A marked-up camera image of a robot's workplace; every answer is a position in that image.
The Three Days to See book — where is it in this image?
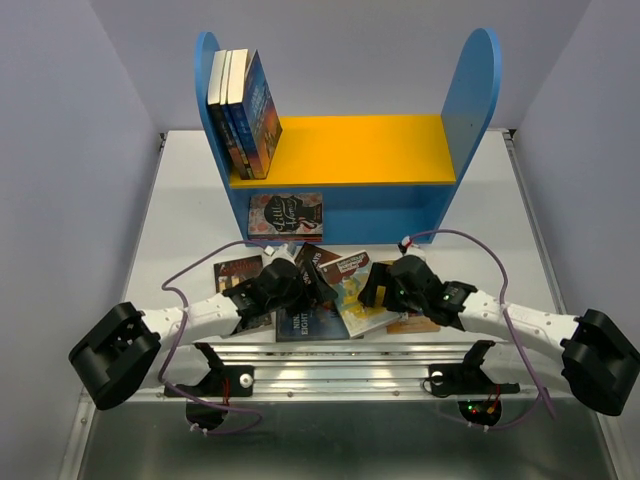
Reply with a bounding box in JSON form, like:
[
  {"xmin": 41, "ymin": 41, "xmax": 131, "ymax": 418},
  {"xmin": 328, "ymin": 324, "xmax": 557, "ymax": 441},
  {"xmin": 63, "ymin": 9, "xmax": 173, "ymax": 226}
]
[{"xmin": 294, "ymin": 243, "xmax": 337, "ymax": 301}]

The yellow teal paperback book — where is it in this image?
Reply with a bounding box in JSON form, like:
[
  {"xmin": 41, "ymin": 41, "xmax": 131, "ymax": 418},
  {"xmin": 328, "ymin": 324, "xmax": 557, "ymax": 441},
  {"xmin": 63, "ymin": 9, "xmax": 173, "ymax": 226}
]
[{"xmin": 318, "ymin": 250, "xmax": 401, "ymax": 339}]

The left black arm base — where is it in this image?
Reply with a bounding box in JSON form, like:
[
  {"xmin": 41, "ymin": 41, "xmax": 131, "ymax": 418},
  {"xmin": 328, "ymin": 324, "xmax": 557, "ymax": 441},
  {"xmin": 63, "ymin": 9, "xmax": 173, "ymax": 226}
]
[{"xmin": 163, "ymin": 343, "xmax": 263, "ymax": 437}]

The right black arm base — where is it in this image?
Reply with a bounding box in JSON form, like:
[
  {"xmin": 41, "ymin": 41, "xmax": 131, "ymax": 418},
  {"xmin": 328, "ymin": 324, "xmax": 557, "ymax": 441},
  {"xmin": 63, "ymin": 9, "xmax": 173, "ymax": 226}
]
[{"xmin": 420, "ymin": 340, "xmax": 520, "ymax": 431}]

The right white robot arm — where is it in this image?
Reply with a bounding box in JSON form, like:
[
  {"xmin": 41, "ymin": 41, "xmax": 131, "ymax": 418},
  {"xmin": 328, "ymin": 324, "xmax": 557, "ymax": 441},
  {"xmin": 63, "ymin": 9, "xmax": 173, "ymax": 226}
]
[{"xmin": 358, "ymin": 255, "xmax": 639, "ymax": 416}]

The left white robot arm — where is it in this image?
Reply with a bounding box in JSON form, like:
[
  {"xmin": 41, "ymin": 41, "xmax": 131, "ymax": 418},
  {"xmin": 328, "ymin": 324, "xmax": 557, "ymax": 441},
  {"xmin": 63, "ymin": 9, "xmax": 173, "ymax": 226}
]
[{"xmin": 69, "ymin": 258, "xmax": 337, "ymax": 411}]

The Nineteen Eighty-Four blue book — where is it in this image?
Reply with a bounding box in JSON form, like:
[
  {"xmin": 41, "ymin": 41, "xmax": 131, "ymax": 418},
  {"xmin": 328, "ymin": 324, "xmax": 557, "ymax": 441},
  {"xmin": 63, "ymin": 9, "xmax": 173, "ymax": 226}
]
[{"xmin": 275, "ymin": 307, "xmax": 349, "ymax": 342}]

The orange Othello book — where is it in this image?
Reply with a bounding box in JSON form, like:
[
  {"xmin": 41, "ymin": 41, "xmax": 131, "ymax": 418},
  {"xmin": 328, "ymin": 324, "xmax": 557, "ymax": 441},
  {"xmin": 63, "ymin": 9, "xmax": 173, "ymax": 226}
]
[{"xmin": 386, "ymin": 313, "xmax": 440, "ymax": 335}]

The dark door cover book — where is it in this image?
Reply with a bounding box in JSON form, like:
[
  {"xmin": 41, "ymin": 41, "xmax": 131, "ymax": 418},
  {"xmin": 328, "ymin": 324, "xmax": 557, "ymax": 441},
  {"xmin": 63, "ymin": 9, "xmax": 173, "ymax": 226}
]
[{"xmin": 213, "ymin": 254, "xmax": 275, "ymax": 335}]

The Little Women floral book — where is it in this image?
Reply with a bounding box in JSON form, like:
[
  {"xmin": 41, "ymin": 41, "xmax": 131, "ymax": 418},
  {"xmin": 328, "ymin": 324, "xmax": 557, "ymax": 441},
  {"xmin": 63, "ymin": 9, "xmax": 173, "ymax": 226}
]
[{"xmin": 247, "ymin": 193, "xmax": 324, "ymax": 241}]

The blue and yellow bookshelf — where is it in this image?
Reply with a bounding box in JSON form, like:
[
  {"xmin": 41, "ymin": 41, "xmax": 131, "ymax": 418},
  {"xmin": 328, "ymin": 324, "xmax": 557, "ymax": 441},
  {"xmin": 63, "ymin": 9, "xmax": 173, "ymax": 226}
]
[{"xmin": 194, "ymin": 28, "xmax": 502, "ymax": 245}]

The upright blue orange book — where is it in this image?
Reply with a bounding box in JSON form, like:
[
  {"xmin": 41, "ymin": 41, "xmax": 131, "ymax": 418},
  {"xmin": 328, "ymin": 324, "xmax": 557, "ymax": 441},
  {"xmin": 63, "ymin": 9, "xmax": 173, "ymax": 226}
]
[{"xmin": 238, "ymin": 51, "xmax": 283, "ymax": 180}]

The middle upright blue book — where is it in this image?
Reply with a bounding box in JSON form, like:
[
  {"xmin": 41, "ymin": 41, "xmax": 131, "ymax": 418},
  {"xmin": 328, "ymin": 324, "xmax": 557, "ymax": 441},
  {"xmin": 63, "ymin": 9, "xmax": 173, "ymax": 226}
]
[{"xmin": 221, "ymin": 49, "xmax": 255, "ymax": 180}]

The leftmost upright dark book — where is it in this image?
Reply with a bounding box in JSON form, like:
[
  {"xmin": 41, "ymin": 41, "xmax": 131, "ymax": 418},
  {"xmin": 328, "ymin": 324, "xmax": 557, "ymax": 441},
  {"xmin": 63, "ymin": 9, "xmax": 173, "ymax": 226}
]
[{"xmin": 207, "ymin": 50, "xmax": 243, "ymax": 173}]

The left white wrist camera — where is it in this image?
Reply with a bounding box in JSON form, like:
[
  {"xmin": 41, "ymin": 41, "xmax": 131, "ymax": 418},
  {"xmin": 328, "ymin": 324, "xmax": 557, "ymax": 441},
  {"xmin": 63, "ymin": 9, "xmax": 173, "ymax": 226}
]
[{"xmin": 262, "ymin": 242, "xmax": 297, "ymax": 266}]

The aluminium mounting rail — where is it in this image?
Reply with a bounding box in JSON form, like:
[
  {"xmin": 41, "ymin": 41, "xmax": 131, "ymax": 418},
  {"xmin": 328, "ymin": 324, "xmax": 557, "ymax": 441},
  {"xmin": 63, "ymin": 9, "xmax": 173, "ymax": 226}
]
[{"xmin": 82, "ymin": 342, "xmax": 606, "ymax": 403}]

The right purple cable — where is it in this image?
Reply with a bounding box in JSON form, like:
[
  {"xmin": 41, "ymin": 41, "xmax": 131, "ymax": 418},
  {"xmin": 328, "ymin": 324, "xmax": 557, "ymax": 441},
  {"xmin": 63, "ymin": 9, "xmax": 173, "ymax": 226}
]
[{"xmin": 407, "ymin": 228, "xmax": 557, "ymax": 434}]

